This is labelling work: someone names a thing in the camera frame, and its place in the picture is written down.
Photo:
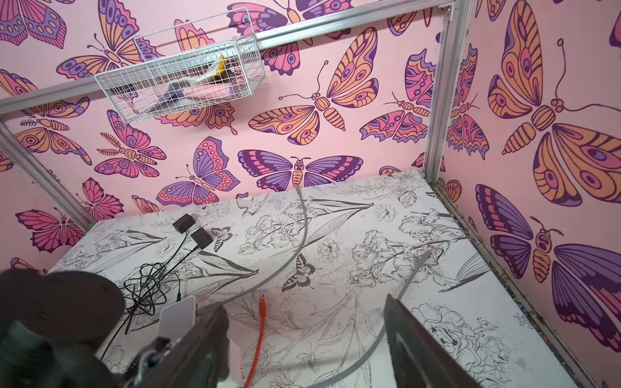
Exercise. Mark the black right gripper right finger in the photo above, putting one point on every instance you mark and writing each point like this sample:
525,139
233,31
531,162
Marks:
417,358

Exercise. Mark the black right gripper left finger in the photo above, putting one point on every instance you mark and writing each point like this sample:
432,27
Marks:
200,359

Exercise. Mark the white network switch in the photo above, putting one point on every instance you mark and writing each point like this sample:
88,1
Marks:
177,320

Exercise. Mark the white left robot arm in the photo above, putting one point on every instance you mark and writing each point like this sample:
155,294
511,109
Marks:
52,327

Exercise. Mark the black power adapter right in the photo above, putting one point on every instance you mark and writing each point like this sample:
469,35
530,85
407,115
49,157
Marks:
202,238

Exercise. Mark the black power adapter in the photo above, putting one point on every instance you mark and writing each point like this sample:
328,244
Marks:
184,223
202,238

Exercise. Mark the black power adapter left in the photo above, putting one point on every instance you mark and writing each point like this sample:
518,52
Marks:
184,223

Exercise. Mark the white wire basket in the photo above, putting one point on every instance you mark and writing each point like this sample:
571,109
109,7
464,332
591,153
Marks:
175,77

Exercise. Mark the aluminium frame post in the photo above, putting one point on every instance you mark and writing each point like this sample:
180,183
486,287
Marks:
453,38

